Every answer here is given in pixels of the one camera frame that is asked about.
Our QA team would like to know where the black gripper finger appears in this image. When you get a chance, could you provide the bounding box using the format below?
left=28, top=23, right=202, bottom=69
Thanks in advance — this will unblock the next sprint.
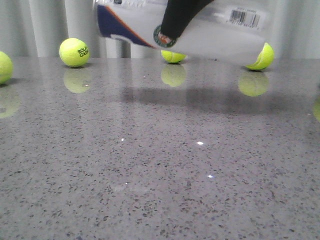
left=160, top=0, right=213, bottom=39

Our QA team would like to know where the white Wilson tennis ball can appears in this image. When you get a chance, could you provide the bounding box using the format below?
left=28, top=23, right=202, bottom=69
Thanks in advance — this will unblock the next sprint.
left=93, top=0, right=272, bottom=66

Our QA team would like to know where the middle tennis ball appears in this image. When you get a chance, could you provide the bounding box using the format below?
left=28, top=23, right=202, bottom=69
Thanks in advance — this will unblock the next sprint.
left=161, top=50, right=187, bottom=64

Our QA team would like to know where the tennis ball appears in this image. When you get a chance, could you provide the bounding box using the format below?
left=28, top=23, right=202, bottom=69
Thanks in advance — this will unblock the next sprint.
left=161, top=50, right=187, bottom=64
left=0, top=51, right=13, bottom=85
left=245, top=42, right=275, bottom=71

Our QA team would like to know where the right tennis ball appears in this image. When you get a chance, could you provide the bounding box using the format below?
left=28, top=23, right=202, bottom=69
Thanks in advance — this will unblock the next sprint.
left=245, top=42, right=275, bottom=71

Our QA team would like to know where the tennis ball Roland Garros print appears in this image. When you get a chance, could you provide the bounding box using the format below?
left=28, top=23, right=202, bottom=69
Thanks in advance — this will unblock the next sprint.
left=59, top=38, right=90, bottom=68

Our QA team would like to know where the tennis ball far left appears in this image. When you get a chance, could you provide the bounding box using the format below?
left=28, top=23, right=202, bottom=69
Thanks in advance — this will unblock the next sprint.
left=0, top=51, right=13, bottom=85

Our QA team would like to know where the grey pleated curtain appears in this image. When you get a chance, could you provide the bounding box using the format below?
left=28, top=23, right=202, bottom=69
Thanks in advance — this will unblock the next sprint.
left=0, top=0, right=320, bottom=59

